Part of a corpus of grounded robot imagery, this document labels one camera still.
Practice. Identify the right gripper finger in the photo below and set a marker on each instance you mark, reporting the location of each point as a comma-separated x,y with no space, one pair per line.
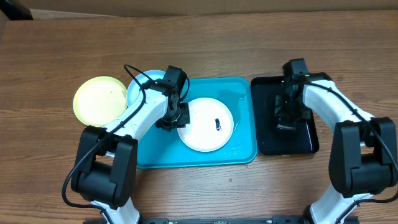
302,115
279,110

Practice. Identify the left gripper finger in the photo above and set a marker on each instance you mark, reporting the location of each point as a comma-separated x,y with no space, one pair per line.
184,117
165,125

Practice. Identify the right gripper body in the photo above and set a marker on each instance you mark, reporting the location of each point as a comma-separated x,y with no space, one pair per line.
288,119

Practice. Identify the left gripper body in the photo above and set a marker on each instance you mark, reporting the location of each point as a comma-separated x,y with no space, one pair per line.
173,116

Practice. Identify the white pink-rimmed plate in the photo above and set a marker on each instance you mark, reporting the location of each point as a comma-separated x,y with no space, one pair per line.
211,125

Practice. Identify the yellow-green plate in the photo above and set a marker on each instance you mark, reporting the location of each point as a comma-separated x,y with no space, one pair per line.
99,101

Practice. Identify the green scrubbing sponge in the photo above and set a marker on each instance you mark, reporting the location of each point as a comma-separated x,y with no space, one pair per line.
286,127

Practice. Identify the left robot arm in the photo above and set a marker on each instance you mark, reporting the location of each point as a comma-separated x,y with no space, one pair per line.
105,167

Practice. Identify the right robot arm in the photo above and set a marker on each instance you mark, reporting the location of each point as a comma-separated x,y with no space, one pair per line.
363,156

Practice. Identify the teal plastic tray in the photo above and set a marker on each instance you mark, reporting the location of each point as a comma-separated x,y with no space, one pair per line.
162,149

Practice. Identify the black rectangular water tray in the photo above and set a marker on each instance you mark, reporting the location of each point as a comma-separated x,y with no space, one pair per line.
273,140

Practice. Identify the light blue plate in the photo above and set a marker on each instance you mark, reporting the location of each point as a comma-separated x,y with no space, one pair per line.
133,88

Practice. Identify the black corner object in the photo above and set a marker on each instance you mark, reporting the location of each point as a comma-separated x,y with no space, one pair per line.
15,10

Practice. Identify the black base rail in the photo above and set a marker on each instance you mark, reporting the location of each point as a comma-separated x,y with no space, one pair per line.
274,220

